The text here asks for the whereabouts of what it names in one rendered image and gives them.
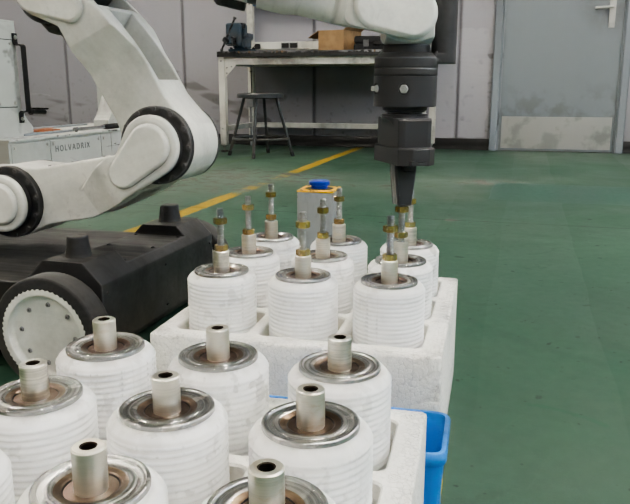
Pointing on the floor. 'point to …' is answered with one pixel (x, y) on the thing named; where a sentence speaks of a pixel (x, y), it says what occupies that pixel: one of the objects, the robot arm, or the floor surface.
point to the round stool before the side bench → (264, 122)
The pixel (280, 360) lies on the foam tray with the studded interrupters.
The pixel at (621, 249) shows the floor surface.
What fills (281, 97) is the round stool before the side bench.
